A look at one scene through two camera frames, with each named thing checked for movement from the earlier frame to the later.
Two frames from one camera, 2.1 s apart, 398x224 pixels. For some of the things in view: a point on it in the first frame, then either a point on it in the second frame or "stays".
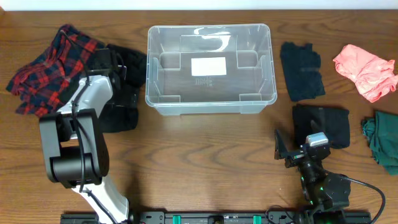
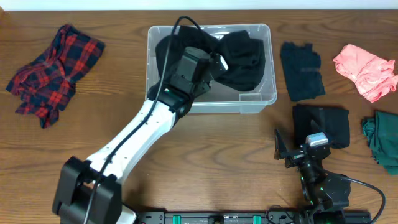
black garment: x=121 y=113 -> x=243 y=57
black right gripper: x=282 y=152 stays
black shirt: x=301 y=68 stays
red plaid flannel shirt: x=40 y=87 stays
